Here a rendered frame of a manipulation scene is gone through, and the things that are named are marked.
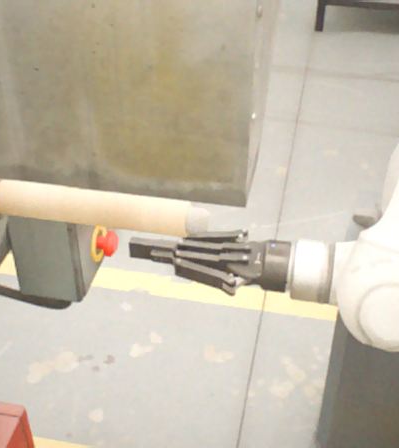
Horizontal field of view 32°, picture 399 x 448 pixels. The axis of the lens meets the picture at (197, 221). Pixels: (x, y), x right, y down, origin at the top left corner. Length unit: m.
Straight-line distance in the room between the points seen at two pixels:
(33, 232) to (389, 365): 0.96
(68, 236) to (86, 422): 1.16
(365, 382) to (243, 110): 1.38
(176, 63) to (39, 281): 0.69
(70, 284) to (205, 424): 1.08
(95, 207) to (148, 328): 1.64
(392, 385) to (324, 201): 1.27
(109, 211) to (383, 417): 1.27
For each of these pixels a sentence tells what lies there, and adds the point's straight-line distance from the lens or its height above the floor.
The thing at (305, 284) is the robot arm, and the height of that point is 0.99.
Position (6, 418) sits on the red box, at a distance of 1.30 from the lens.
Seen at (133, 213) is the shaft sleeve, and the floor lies 1.26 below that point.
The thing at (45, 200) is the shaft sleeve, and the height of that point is 1.26.
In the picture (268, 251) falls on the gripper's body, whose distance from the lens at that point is 0.97.
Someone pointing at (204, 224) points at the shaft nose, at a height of 1.25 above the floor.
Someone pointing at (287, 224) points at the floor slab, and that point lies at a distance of 2.68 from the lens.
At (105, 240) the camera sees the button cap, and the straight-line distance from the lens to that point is 1.02.
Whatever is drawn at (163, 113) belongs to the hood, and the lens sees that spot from 0.39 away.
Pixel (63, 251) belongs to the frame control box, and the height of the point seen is 1.02.
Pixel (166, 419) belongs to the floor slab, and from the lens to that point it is 2.03.
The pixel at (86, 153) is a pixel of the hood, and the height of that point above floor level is 1.41.
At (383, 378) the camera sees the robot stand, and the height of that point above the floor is 0.37.
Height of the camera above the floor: 1.63
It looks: 38 degrees down
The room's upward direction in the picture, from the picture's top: straight up
